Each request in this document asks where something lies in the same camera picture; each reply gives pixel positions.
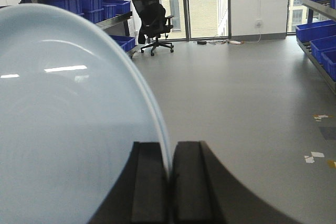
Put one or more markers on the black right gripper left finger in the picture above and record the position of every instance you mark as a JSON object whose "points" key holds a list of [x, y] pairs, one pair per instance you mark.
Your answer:
{"points": [[140, 193]]}

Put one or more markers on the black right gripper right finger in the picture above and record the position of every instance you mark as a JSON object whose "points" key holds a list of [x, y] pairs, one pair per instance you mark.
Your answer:
{"points": [[204, 191]]}

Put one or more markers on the light blue plate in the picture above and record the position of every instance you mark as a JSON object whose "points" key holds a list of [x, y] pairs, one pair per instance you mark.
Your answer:
{"points": [[73, 107]]}

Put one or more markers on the white power strip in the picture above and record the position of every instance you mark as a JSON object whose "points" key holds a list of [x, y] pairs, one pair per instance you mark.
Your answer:
{"points": [[234, 42]]}

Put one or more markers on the black office chair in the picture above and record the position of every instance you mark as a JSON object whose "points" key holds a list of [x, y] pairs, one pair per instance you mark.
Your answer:
{"points": [[154, 23]]}

